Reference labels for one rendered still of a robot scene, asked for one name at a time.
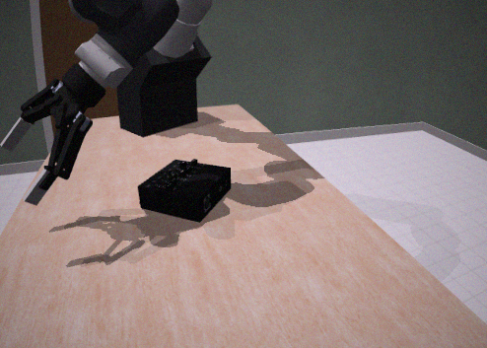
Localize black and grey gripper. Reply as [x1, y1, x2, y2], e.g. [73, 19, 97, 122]
[1, 63, 106, 205]

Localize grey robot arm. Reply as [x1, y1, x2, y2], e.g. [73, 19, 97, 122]
[68, 0, 212, 89]

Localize black lighting desk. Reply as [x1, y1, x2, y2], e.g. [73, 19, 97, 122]
[137, 159, 231, 223]

